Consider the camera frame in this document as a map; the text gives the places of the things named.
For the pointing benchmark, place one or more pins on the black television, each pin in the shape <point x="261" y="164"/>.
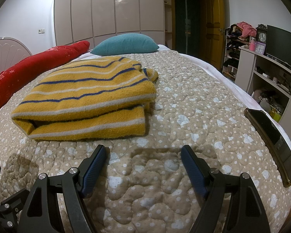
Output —
<point x="286" y="46"/>

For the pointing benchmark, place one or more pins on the yellow wooden door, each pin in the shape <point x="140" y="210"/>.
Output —
<point x="213" y="29"/>

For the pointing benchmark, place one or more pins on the white bed sheet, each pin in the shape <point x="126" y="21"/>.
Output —
<point x="251" y="100"/>

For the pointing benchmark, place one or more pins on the white shelf cabinet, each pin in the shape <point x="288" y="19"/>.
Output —
<point x="245" y="70"/>

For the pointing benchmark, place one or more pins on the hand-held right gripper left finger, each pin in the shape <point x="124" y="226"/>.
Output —
<point x="94" y="170"/>

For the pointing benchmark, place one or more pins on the yellow striped sweater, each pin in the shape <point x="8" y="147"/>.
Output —
<point x="87" y="89"/>

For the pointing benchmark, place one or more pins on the pale shell-shaped headboard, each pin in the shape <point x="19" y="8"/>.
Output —
<point x="7" y="51"/>

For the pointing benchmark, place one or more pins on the yellow bottle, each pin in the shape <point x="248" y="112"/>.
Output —
<point x="274" y="115"/>

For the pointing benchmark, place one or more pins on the beige quilted bedspread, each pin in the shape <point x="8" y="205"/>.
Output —
<point x="184" y="102"/>

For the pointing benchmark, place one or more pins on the wall switch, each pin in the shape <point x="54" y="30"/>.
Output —
<point x="41" y="31"/>

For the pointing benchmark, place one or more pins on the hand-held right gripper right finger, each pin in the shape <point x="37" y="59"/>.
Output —
<point x="194" y="172"/>

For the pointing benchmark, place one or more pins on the red patterned quilt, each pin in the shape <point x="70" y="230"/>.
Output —
<point x="26" y="70"/>

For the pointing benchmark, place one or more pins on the pink bottle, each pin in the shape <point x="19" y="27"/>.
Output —
<point x="252" y="45"/>

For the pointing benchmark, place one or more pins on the shoe rack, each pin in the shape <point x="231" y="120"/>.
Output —
<point x="232" y="53"/>

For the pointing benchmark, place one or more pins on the beige panelled wardrobe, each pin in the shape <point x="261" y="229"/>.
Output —
<point x="104" y="9"/>

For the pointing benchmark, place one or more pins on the teal pillow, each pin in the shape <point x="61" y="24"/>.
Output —
<point x="126" y="44"/>

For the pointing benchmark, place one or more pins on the dark ornate table clock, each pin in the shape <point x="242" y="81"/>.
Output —
<point x="262" y="37"/>

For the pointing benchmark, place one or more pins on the smartphone in clear case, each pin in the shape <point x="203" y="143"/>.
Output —
<point x="274" y="138"/>

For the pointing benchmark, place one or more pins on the dark sliding door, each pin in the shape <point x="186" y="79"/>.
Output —
<point x="188" y="21"/>

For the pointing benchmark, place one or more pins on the purple alarm clock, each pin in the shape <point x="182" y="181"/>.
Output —
<point x="260" y="48"/>

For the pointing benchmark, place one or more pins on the pile of pink clothes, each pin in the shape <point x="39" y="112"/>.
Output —
<point x="247" y="30"/>

